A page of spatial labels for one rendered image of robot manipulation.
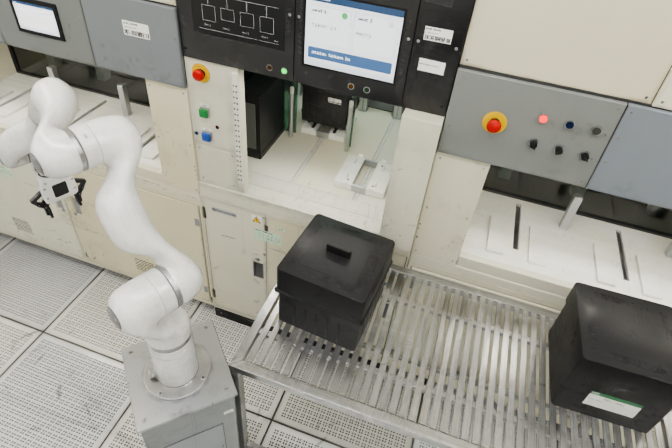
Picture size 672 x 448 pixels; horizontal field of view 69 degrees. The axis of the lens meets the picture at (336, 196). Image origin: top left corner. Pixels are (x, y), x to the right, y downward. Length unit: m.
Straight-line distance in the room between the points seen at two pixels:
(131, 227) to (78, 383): 1.47
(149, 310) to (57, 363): 1.47
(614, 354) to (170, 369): 1.20
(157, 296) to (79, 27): 1.07
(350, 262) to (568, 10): 0.89
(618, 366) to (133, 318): 1.23
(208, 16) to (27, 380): 1.81
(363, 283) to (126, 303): 0.64
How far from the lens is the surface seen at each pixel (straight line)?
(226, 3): 1.60
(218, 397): 1.55
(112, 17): 1.87
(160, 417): 1.55
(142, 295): 1.25
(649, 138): 1.54
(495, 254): 1.88
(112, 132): 1.21
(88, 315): 2.81
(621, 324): 1.66
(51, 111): 1.24
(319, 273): 1.48
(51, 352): 2.74
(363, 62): 1.49
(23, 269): 3.16
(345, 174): 2.03
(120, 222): 1.22
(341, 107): 2.19
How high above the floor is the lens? 2.12
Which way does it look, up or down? 40 degrees down
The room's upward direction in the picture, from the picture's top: 6 degrees clockwise
